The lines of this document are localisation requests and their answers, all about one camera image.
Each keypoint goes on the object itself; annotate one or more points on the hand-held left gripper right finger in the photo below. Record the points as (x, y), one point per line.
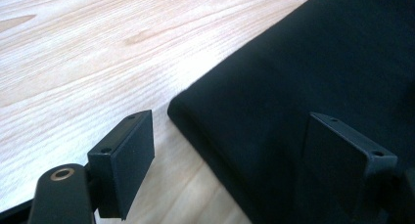
(336, 158)

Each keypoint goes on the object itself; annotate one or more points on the black tank top white trim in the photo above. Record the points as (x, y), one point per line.
(293, 70)

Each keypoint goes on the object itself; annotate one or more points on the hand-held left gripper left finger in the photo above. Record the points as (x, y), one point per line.
(130, 158)

